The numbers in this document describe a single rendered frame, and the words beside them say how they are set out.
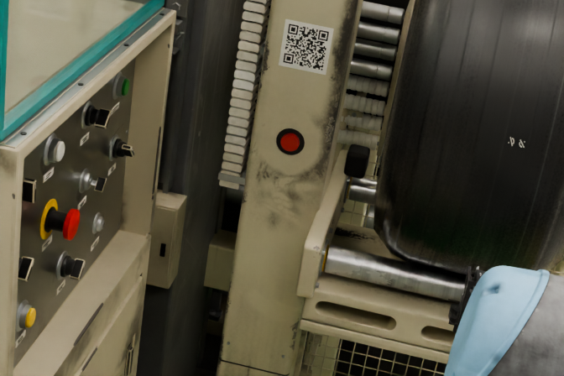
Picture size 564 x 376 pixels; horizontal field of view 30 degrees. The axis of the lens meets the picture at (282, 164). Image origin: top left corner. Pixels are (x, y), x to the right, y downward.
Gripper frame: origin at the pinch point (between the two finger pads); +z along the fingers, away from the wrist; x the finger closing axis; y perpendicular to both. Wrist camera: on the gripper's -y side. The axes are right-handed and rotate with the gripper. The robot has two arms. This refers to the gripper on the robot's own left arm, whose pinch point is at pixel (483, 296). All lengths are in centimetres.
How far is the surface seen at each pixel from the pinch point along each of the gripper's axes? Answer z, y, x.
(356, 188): 44.2, -2.8, 22.1
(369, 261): 17.1, -5.4, 16.5
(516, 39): 4.7, 34.9, 3.4
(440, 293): 16.4, -7.7, 4.8
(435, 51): 3.9, 31.4, 13.6
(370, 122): 64, 5, 23
